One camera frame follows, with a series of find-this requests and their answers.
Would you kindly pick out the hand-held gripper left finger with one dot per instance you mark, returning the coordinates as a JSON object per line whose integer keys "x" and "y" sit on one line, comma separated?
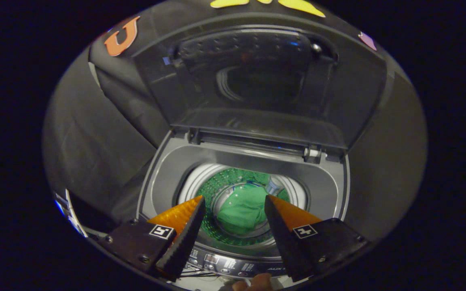
{"x": 180, "y": 242}

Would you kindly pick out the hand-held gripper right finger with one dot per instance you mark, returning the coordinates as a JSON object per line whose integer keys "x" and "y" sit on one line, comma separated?
{"x": 285, "y": 242}

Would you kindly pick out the green polo shirt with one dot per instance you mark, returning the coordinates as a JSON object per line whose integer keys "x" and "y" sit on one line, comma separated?
{"x": 241, "y": 210}

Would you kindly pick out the dark grey washing machine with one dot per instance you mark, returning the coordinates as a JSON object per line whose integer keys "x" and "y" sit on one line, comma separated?
{"x": 168, "y": 169}

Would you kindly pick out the dark washing machine lid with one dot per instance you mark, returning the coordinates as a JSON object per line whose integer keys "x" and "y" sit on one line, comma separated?
{"x": 257, "y": 121}

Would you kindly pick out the white and blue equipment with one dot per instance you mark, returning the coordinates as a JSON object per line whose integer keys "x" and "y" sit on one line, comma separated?
{"x": 69, "y": 214}

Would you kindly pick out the black backdrop cloth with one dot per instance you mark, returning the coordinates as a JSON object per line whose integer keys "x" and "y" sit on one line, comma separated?
{"x": 95, "y": 141}

